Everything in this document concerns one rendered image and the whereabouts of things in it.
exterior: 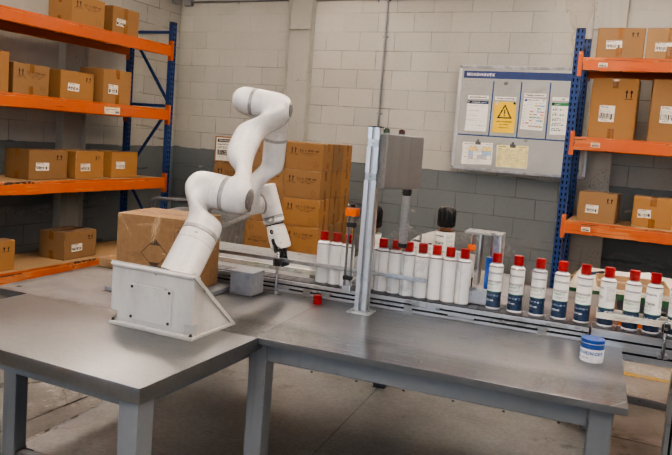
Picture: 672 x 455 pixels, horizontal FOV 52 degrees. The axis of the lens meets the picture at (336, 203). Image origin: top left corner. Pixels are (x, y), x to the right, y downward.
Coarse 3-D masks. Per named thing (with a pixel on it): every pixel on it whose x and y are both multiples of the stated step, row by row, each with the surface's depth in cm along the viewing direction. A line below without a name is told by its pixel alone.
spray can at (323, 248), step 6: (324, 234) 267; (324, 240) 268; (318, 246) 268; (324, 246) 267; (318, 252) 268; (324, 252) 267; (318, 258) 268; (324, 258) 267; (318, 270) 268; (324, 270) 268; (318, 276) 268; (324, 276) 268; (318, 282) 268; (324, 282) 268
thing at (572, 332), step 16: (224, 272) 280; (272, 288) 273; (288, 288) 271; (304, 288) 268; (320, 288) 265; (336, 288) 263; (384, 304) 257; (400, 304) 254; (416, 304) 252; (432, 304) 250; (464, 320) 246; (480, 320) 244; (496, 320) 242; (512, 320) 240; (528, 320) 238; (560, 336) 234; (576, 336) 233
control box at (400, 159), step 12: (384, 144) 240; (396, 144) 241; (408, 144) 244; (420, 144) 247; (384, 156) 240; (396, 156) 242; (408, 156) 245; (420, 156) 248; (384, 168) 240; (396, 168) 242; (408, 168) 245; (420, 168) 249; (384, 180) 240; (396, 180) 243; (408, 180) 246; (420, 180) 249
